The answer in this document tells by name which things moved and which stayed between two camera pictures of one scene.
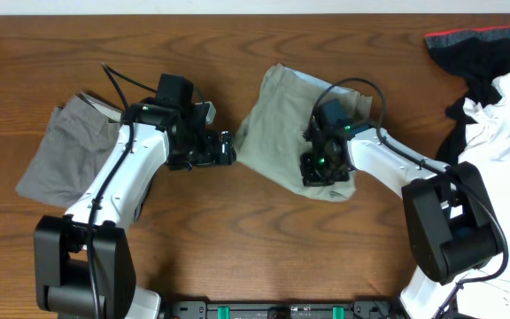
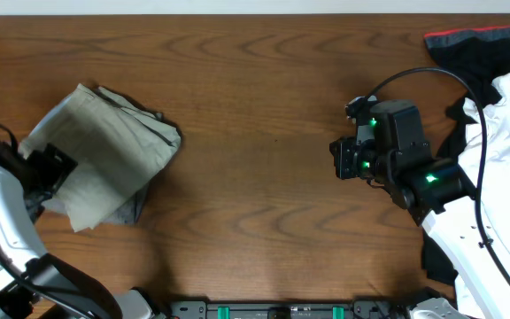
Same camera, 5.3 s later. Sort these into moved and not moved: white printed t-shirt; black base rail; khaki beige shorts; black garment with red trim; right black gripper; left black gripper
Moved: left black gripper; khaki beige shorts; right black gripper
Not moved: white printed t-shirt; black base rail; black garment with red trim
